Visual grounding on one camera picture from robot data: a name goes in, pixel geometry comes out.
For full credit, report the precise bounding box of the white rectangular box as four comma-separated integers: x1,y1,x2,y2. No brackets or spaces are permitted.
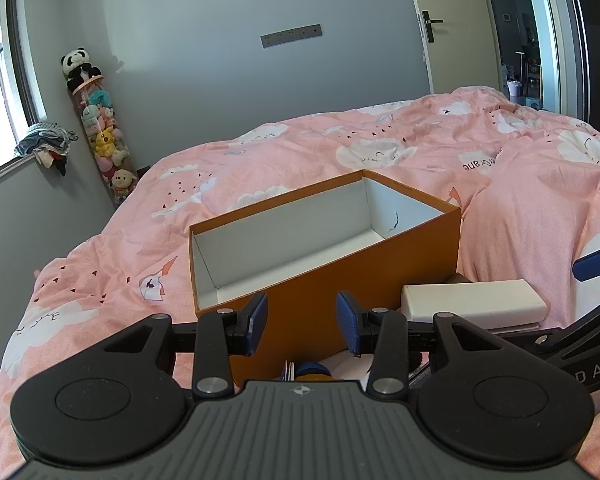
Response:
401,279,548,331

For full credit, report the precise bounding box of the panda plush toy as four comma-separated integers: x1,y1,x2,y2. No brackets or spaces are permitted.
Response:
60,47,103,93

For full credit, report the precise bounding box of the orange plush toy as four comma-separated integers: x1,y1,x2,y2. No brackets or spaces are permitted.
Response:
294,361,335,382

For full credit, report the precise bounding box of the grey wall socket strip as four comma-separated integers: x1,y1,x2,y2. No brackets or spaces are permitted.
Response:
260,23,324,50

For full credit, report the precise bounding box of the pile of clothes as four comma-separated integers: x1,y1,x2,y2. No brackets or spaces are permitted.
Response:
14,121,79,177

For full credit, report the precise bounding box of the beige flat box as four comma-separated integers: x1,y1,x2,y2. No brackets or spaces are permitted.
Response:
445,272,543,335

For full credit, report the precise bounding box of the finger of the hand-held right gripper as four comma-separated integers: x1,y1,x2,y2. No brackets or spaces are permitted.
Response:
502,294,600,362
571,236,600,282

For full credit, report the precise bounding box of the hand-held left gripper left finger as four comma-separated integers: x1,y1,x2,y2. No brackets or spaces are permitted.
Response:
100,291,269,401

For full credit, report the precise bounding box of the dark wardrobe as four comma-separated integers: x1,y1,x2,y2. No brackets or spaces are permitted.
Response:
547,0,600,133

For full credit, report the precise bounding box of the clear tube of plush toys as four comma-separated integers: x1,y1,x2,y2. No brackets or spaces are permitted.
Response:
70,75,138,207

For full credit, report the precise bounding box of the black door handle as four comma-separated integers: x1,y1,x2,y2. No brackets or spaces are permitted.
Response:
417,10,444,43

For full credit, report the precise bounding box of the pink cloud print blanket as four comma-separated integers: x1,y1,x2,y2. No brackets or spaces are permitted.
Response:
0,85,600,480

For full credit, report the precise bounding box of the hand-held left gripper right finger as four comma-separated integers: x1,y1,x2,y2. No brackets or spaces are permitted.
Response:
335,291,511,396

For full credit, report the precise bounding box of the orange cardboard box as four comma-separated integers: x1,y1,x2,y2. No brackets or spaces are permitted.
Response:
188,169,462,386

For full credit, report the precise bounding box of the beige door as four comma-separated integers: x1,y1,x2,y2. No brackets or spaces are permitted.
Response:
402,0,501,96

